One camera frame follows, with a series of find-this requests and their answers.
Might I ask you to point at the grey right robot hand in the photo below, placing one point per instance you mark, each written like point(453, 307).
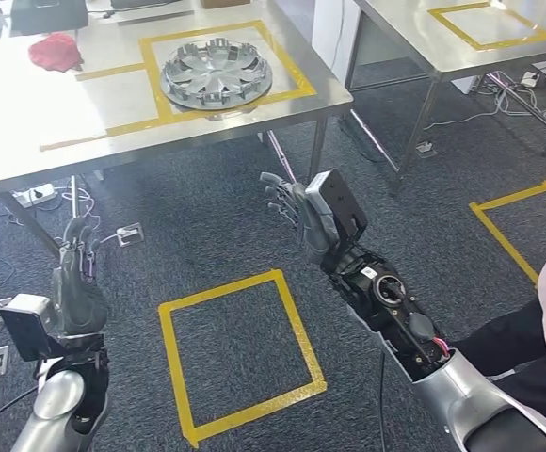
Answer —
point(312, 231)

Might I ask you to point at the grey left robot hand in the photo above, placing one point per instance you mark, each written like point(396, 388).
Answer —
point(77, 299)

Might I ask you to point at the silver plastic wheel hubcap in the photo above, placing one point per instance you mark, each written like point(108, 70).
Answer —
point(216, 75)

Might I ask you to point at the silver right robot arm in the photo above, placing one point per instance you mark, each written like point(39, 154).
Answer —
point(442, 387)

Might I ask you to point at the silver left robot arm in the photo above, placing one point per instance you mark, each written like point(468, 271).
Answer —
point(59, 405)

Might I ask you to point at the steel workbench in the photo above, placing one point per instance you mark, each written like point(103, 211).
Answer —
point(19, 112)
point(395, 31)

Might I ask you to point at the yellow workbench tape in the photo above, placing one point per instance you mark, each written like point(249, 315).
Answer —
point(457, 31)
point(153, 81)

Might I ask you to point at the white floor power strip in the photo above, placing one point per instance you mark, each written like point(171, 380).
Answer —
point(530, 78)
point(35, 194)

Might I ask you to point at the white pillar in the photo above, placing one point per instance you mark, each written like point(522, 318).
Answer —
point(329, 31)

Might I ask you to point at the red cloth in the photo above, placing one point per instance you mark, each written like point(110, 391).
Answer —
point(56, 53)

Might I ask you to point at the black bag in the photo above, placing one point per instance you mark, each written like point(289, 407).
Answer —
point(49, 15)

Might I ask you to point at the person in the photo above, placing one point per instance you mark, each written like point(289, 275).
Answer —
point(512, 349)

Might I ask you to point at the black keyboard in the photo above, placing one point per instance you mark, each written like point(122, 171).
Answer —
point(155, 17)

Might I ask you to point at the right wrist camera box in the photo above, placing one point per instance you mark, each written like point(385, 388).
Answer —
point(343, 203)

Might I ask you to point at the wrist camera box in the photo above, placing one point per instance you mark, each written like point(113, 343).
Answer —
point(343, 203)
point(26, 327)

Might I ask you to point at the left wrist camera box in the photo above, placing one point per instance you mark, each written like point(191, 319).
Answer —
point(26, 327)

